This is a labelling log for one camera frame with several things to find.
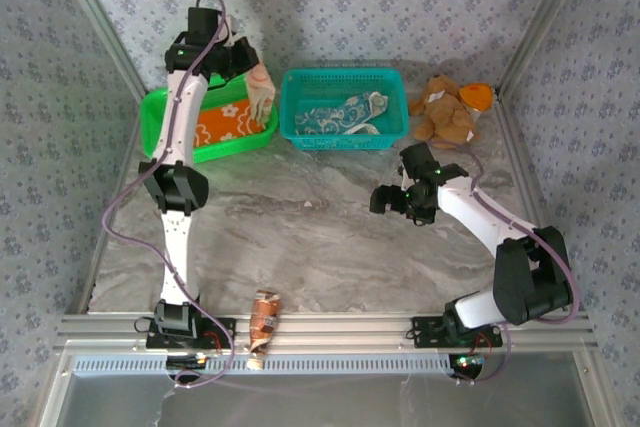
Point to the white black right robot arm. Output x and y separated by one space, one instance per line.
470 207

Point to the orange lidded toy jar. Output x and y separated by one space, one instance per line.
475 96

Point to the aluminium frame post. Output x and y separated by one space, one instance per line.
100 22
540 12

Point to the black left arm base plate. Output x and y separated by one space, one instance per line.
222 332

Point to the teal bunny print towel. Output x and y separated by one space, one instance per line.
340 114

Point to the teal plastic basket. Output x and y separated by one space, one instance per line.
340 84

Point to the shiny metal panel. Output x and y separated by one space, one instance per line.
320 402

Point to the orange towel white cloud print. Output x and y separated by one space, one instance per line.
225 122

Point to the beige orange animal print towel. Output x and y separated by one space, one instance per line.
261 94

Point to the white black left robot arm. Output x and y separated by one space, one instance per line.
180 112

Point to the brown teddy bear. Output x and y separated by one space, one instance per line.
445 114

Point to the green plastic basket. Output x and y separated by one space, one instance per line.
150 122

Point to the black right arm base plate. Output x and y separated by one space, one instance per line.
425 329

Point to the aluminium frame rail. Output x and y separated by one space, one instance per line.
340 329

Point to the brown snack wrapper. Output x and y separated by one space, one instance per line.
264 317

